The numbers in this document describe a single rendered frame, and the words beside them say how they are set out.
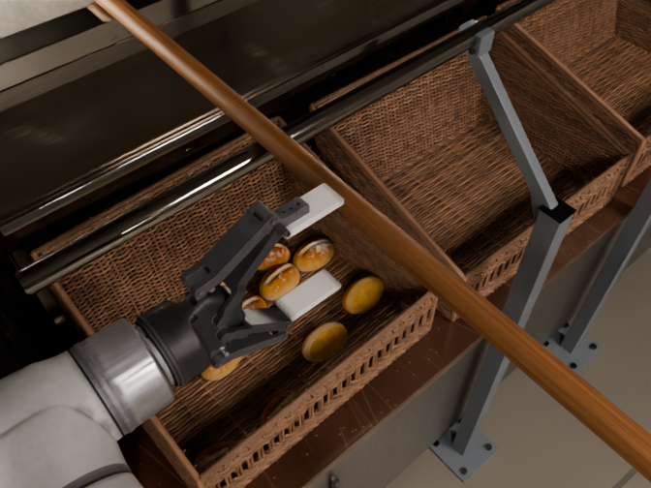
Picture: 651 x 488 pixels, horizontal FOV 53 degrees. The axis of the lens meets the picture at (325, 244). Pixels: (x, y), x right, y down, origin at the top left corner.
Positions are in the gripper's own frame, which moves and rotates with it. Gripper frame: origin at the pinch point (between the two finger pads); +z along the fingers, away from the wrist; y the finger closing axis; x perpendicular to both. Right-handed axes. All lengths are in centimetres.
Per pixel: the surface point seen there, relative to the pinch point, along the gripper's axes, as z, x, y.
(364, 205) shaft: 6.2, -0.8, -0.8
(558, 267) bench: 68, -1, 62
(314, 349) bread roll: 12, -17, 56
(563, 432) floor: 71, 18, 120
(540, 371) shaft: 5.0, 23.5, -0.1
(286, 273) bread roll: 18, -34, 56
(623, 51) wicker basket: 148, -38, 61
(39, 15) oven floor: -3, -63, 2
